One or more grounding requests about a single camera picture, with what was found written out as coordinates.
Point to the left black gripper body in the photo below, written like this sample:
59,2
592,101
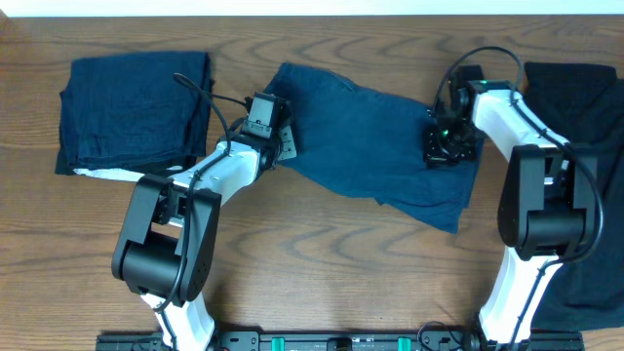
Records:
281,146

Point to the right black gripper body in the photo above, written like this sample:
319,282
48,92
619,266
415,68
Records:
443,156

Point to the blue denim shorts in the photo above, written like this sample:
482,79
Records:
362,143

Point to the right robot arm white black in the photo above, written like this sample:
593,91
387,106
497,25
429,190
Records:
550,211

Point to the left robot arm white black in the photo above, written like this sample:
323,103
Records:
166,246

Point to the folded navy clothes stack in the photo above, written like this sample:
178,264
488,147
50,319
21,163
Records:
127,112

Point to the white folded cloth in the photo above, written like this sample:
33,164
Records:
125,175

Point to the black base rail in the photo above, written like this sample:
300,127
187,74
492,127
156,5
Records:
427,340

